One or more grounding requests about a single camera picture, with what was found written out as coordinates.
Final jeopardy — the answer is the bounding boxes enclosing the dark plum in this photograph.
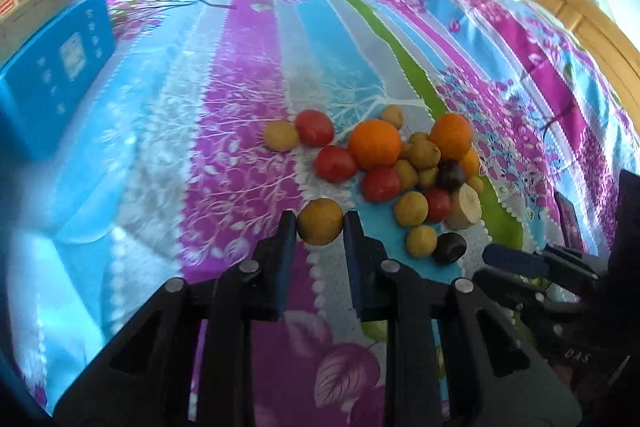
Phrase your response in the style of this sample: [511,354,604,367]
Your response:
[431,232,468,265]

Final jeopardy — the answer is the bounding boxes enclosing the yellow-brown round fruit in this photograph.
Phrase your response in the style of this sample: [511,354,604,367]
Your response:
[296,198,343,246]

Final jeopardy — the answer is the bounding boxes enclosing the black smartphone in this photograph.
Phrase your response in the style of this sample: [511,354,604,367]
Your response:
[554,192,586,253]

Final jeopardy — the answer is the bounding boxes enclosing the floral striped bed sheet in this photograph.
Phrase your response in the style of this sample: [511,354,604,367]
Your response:
[1,0,639,414]

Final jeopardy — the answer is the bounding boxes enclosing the large orange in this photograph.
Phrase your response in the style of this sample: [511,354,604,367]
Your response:
[347,119,402,171]

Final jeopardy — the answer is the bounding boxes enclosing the red tomato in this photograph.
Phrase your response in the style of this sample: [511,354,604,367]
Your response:
[294,109,334,147]

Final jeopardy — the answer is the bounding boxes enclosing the wooden headboard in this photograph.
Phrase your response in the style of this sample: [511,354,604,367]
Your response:
[533,0,639,119]

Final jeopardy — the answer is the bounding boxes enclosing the blue box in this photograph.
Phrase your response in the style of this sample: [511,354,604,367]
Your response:
[1,0,115,162]

